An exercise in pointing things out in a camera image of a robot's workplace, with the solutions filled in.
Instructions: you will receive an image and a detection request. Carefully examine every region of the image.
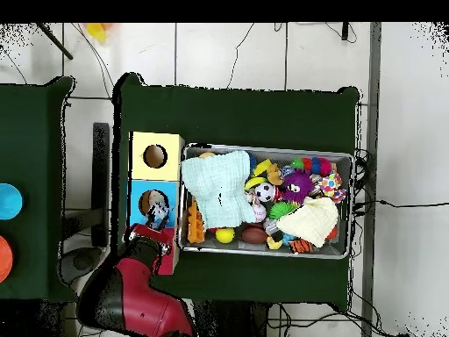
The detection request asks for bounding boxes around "yellow ball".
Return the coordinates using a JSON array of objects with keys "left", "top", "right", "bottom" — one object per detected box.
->
[{"left": 215, "top": 226, "right": 236, "bottom": 244}]

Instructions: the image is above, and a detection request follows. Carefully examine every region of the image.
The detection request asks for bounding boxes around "light blue muslin cloth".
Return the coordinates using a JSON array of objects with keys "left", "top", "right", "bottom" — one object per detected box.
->
[{"left": 181, "top": 149, "right": 257, "bottom": 230}]

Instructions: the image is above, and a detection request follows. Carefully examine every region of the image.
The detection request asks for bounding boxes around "wooden box with three holes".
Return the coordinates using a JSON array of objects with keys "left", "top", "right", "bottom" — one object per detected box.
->
[{"left": 125, "top": 131, "right": 186, "bottom": 276}]

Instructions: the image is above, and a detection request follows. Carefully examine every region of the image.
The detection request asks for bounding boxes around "shallow mesh bin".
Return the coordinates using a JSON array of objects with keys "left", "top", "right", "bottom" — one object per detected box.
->
[{"left": 177, "top": 142, "right": 354, "bottom": 260}]

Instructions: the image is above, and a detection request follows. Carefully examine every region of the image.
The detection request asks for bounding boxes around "orange plastic toy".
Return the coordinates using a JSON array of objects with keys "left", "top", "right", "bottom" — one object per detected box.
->
[{"left": 186, "top": 201, "right": 206, "bottom": 244}]

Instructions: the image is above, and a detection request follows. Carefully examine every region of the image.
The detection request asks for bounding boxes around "grey round base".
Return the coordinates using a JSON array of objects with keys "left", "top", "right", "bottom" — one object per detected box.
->
[{"left": 57, "top": 246, "right": 103, "bottom": 286}]

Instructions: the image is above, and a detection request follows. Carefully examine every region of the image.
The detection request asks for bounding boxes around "black upright bar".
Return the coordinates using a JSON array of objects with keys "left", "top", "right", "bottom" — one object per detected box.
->
[{"left": 91, "top": 122, "right": 110, "bottom": 248}]

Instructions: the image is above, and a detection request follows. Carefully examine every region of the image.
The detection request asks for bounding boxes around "brown toy football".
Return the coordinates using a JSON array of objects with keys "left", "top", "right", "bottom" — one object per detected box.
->
[{"left": 239, "top": 226, "right": 269, "bottom": 246}]

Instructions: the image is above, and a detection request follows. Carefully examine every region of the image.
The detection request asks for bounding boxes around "black and white soccer ball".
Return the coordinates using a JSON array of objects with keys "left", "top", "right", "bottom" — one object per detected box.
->
[{"left": 254, "top": 181, "right": 277, "bottom": 204}]

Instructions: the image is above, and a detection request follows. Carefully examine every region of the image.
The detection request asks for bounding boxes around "green spiky ball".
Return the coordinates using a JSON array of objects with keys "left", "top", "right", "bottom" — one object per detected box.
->
[{"left": 268, "top": 201, "right": 299, "bottom": 221}]

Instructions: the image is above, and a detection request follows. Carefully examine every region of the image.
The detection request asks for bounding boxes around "brown plush bear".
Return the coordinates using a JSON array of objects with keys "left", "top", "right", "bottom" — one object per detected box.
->
[{"left": 266, "top": 161, "right": 284, "bottom": 185}]

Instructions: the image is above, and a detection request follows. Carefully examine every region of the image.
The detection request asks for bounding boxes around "dark green tablecloth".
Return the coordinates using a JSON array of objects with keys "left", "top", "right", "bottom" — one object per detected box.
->
[
  {"left": 0, "top": 75, "right": 80, "bottom": 304},
  {"left": 111, "top": 72, "right": 360, "bottom": 312}
]

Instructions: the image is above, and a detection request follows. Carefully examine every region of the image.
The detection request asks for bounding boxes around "tiger plush toy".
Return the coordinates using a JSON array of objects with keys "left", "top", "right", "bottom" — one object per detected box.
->
[{"left": 289, "top": 238, "right": 316, "bottom": 255}]

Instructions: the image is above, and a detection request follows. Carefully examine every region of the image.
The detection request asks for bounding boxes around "blue bowl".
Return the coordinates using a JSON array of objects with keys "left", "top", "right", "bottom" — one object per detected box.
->
[{"left": 0, "top": 183, "right": 24, "bottom": 221}]

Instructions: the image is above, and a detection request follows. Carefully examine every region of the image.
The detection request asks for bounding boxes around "purple spiky monster toy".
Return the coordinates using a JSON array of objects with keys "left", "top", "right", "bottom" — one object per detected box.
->
[{"left": 282, "top": 168, "right": 316, "bottom": 204}]

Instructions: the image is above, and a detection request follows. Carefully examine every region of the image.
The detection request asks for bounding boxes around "orange bowl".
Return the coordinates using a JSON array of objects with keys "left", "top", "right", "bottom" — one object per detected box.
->
[{"left": 0, "top": 234, "right": 14, "bottom": 283}]

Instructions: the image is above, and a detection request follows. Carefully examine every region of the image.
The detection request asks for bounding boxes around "cream muslin cloth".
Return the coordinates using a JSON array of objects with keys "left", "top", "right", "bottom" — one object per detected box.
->
[{"left": 276, "top": 196, "right": 340, "bottom": 248}]

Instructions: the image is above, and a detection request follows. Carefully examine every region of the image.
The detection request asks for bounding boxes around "polka dot cloth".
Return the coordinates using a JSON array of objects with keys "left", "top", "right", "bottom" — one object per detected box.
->
[{"left": 317, "top": 171, "right": 347, "bottom": 204}]

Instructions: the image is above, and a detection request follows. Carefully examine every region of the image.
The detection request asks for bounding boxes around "yellow floor object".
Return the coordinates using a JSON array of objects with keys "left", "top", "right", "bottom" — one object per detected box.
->
[{"left": 85, "top": 22, "right": 115, "bottom": 43}]

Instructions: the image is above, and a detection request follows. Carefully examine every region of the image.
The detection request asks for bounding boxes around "black rod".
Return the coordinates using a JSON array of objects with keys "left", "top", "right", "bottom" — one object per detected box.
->
[{"left": 34, "top": 22, "right": 75, "bottom": 61}]

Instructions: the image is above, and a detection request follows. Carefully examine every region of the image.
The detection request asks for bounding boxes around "black cable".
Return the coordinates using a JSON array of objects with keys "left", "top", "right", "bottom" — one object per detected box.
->
[{"left": 353, "top": 198, "right": 449, "bottom": 209}]

